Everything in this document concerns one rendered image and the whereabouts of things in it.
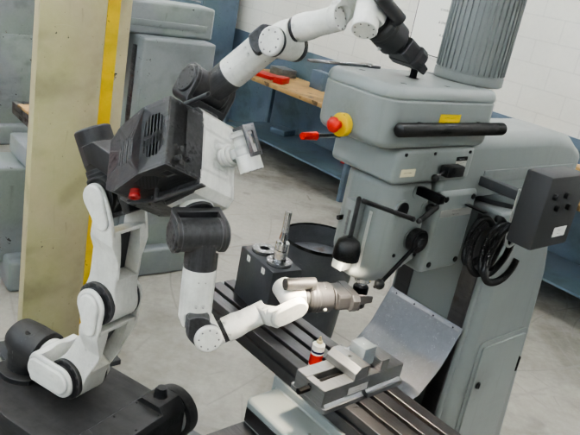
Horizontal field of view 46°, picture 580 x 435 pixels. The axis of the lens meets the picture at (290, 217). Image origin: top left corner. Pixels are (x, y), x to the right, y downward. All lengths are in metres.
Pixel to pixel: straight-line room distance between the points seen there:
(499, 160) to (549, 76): 4.32
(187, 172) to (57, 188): 1.66
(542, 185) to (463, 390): 0.85
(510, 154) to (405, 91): 0.61
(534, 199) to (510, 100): 4.74
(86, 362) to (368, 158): 1.17
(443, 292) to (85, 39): 1.89
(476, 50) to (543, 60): 4.52
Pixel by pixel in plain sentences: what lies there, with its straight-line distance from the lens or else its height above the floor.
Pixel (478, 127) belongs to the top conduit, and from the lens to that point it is 1.91.
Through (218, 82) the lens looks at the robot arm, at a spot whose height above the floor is 1.77.
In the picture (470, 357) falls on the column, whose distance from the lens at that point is 2.39.
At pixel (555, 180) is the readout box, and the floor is 1.72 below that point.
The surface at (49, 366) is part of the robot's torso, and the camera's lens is 2.48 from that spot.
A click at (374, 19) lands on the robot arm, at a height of 2.02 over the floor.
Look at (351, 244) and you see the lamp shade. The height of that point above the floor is 1.46.
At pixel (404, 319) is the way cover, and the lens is 2.42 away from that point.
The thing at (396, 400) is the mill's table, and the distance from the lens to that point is 2.17.
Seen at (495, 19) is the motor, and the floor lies 2.07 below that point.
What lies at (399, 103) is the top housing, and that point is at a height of 1.85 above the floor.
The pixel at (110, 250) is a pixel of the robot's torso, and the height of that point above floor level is 1.22.
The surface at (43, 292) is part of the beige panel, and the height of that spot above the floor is 0.41.
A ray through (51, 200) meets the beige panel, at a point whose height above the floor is 0.89.
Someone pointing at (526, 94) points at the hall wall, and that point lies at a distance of 6.56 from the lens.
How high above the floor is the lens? 2.11
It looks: 20 degrees down
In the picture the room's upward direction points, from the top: 11 degrees clockwise
